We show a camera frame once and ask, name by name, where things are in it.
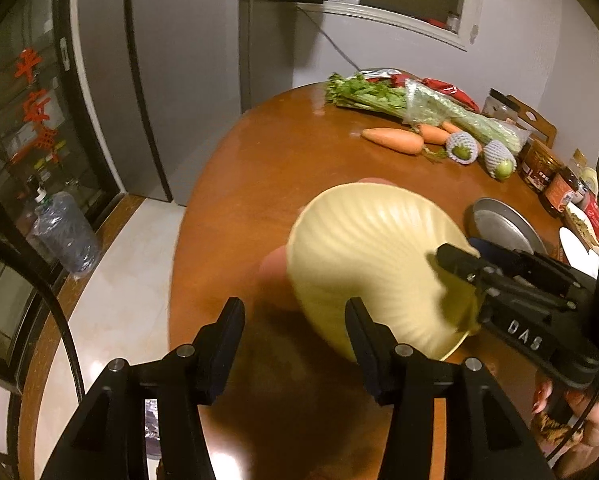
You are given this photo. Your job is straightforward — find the red instant noodle bowl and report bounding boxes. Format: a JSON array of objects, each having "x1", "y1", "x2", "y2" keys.
[{"x1": 559, "y1": 226, "x2": 599, "y2": 278}]

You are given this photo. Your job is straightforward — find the steel pan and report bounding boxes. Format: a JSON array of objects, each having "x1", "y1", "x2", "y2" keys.
[{"x1": 465, "y1": 197, "x2": 548, "y2": 256}]

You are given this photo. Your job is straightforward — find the yellow shell-shaped plate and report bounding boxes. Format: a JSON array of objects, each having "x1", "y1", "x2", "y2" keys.
[{"x1": 286, "y1": 182, "x2": 477, "y2": 361}]

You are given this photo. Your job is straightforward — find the pink oval plate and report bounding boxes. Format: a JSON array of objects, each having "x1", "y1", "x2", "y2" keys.
[{"x1": 257, "y1": 175, "x2": 406, "y2": 311}]

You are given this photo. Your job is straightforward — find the person's right hand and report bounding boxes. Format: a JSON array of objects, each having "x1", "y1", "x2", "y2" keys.
[{"x1": 531, "y1": 372, "x2": 599, "y2": 479}]

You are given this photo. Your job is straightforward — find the white dish of greens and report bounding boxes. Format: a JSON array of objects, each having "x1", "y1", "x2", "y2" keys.
[{"x1": 563, "y1": 203, "x2": 599, "y2": 255}]

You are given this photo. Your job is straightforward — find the red tissue box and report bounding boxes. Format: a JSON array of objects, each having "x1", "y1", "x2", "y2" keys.
[{"x1": 581, "y1": 191, "x2": 599, "y2": 238}]

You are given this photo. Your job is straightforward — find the dark sauce bottle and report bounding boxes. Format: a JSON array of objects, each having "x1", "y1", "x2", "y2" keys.
[{"x1": 539, "y1": 166, "x2": 579, "y2": 217}]

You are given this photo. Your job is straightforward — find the chili sauce jar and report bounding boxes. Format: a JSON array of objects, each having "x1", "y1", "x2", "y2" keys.
[{"x1": 519, "y1": 138, "x2": 563, "y2": 194}]

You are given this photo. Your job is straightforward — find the netted green fruit right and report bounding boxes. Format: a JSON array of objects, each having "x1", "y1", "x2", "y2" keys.
[{"x1": 483, "y1": 140, "x2": 516, "y2": 181}]

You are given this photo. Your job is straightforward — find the netted green fruit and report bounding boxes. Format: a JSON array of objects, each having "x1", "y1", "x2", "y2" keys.
[
  {"x1": 483, "y1": 140, "x2": 516, "y2": 181},
  {"x1": 445, "y1": 131, "x2": 481, "y2": 165}
]

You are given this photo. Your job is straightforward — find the wooden chair back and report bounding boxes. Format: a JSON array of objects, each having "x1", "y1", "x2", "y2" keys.
[{"x1": 507, "y1": 94, "x2": 557, "y2": 148}]

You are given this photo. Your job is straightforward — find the netted green fruit left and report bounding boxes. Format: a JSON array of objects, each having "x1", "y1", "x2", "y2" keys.
[{"x1": 445, "y1": 131, "x2": 481, "y2": 165}]

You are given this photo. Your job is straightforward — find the plastic water bottle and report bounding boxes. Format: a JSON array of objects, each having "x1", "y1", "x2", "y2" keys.
[{"x1": 32, "y1": 186, "x2": 102, "y2": 278}]

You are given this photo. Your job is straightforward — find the black-lid glass jar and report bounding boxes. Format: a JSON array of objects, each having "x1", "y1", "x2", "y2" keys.
[{"x1": 482, "y1": 88, "x2": 520, "y2": 122}]

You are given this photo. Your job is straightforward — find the carrot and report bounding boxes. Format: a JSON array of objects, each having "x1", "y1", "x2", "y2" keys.
[
  {"x1": 441, "y1": 122, "x2": 462, "y2": 134},
  {"x1": 417, "y1": 124, "x2": 450, "y2": 146},
  {"x1": 361, "y1": 128, "x2": 448, "y2": 162}
]

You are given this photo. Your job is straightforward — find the front carrot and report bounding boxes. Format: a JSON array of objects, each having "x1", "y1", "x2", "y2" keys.
[{"x1": 361, "y1": 128, "x2": 448, "y2": 162}]

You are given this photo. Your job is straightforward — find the bagged celery bunch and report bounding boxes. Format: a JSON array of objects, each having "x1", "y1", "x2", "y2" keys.
[{"x1": 325, "y1": 68, "x2": 528, "y2": 155}]

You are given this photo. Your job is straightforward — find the red snack bag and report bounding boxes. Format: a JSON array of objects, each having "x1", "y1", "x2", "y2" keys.
[{"x1": 360, "y1": 67, "x2": 481, "y2": 113}]

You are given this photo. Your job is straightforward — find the grey refrigerator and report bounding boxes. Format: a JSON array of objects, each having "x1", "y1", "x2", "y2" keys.
[{"x1": 68, "y1": 0, "x2": 301, "y2": 207}]

